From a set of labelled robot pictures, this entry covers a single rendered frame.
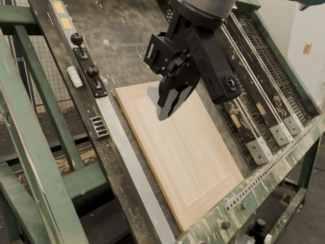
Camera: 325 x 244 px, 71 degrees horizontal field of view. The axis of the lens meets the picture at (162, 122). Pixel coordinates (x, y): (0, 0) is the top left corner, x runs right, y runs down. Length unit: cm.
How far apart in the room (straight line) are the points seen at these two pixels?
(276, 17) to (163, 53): 588
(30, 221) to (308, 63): 431
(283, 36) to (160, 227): 568
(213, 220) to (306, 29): 401
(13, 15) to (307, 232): 242
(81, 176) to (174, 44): 53
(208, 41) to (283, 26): 581
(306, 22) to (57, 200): 439
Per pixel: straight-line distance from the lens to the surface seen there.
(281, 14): 620
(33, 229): 113
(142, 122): 87
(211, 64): 34
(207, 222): 89
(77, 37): 78
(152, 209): 77
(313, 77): 458
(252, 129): 128
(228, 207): 98
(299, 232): 240
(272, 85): 178
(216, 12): 35
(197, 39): 35
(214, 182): 101
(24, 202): 130
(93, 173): 79
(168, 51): 38
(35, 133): 70
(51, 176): 67
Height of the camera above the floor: 150
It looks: 20 degrees down
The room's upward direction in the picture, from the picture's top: straight up
